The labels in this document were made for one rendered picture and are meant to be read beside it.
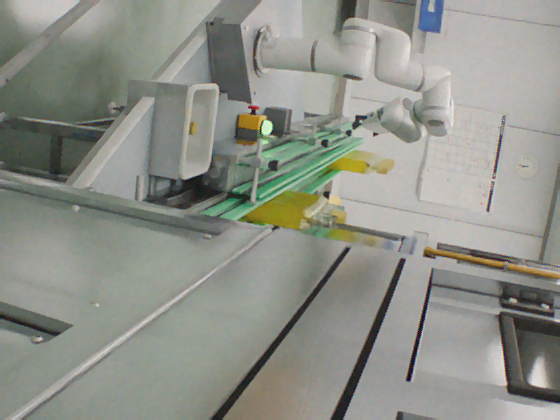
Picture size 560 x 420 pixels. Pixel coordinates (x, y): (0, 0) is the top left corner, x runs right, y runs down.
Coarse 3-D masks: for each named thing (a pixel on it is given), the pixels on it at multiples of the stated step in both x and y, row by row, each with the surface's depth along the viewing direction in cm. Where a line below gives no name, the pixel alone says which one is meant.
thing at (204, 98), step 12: (204, 84) 152; (192, 96) 147; (204, 96) 162; (216, 96) 162; (204, 108) 163; (216, 108) 163; (192, 120) 164; (204, 120) 163; (204, 132) 164; (192, 144) 165; (204, 144) 165; (180, 156) 151; (192, 156) 166; (204, 156) 165; (180, 168) 150; (192, 168) 161; (204, 168) 164
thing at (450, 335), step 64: (256, 256) 66; (320, 256) 69; (384, 256) 72; (192, 320) 49; (256, 320) 51; (320, 320) 52; (384, 320) 54; (448, 320) 60; (512, 320) 61; (128, 384) 38; (192, 384) 39; (256, 384) 40; (320, 384) 41; (384, 384) 42; (448, 384) 47; (512, 384) 47
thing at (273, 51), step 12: (264, 36) 178; (276, 36) 178; (264, 48) 177; (276, 48) 176; (288, 48) 175; (300, 48) 174; (264, 60) 178; (276, 60) 177; (288, 60) 176; (300, 60) 174; (264, 72) 183; (312, 72) 177
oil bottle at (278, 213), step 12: (264, 204) 177; (276, 204) 177; (288, 204) 179; (252, 216) 179; (264, 216) 178; (276, 216) 177; (288, 216) 176; (300, 216) 175; (312, 216) 176; (300, 228) 176
